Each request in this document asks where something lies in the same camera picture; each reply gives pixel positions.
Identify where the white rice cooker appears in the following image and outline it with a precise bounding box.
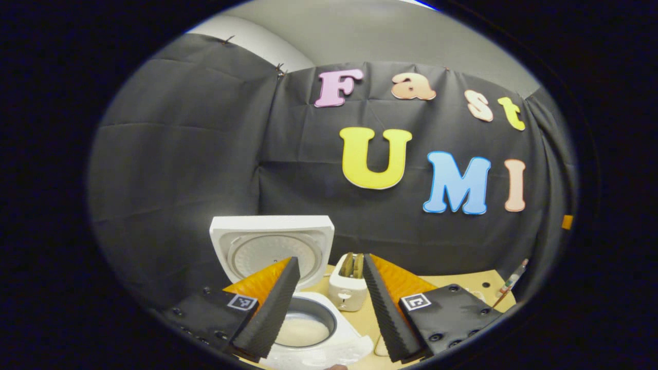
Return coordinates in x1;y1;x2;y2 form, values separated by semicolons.
210;216;374;370

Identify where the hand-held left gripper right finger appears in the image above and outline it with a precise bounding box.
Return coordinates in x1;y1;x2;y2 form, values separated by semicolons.
362;252;503;364

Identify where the clear bottle with red label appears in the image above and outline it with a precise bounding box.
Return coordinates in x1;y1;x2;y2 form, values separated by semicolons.
492;258;529;309

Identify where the white toaster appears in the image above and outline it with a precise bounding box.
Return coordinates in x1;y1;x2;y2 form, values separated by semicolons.
329;252;369;312

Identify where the black backdrop cloth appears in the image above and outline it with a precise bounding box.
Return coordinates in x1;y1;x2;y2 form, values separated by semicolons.
87;33;579;309

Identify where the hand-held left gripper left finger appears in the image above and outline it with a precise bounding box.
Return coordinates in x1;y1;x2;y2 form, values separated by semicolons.
154;256;301;360

